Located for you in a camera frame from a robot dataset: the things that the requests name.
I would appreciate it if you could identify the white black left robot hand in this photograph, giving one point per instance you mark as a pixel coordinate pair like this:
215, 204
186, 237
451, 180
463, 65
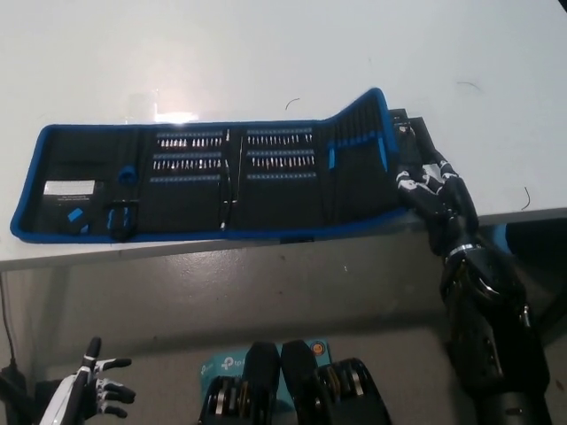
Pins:
66, 394

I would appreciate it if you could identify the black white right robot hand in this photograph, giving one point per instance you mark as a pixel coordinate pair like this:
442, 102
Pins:
447, 208

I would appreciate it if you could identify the black blue-trimmed roll-up toolkit case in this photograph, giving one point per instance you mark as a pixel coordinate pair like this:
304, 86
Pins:
186, 203

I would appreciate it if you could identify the black ribbed left robot body block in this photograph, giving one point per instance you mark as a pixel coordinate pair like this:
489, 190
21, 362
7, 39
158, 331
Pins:
261, 365

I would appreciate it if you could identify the blue and black chair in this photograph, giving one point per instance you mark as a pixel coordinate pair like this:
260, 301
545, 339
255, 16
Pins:
502, 239

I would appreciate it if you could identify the black tape square patch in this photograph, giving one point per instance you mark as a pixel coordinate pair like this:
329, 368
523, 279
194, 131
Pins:
423, 133

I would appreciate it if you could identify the long blue plastic spudger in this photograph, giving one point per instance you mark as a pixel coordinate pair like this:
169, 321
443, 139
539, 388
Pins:
382, 150

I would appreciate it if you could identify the short blue plastic spudger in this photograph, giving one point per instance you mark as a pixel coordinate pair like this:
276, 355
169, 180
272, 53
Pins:
331, 152

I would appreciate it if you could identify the teal TP-Link box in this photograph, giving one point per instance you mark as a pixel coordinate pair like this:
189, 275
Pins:
221, 363

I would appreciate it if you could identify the small blue opening pick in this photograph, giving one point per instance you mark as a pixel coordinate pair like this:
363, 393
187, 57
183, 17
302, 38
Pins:
75, 214

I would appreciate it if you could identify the white label card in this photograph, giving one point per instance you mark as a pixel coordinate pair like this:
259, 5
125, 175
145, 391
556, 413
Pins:
70, 187

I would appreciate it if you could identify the metal tweezers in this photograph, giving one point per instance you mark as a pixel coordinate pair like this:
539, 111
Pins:
230, 190

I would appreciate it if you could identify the round blue suction cup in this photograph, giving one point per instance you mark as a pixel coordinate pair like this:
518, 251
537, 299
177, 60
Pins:
126, 174

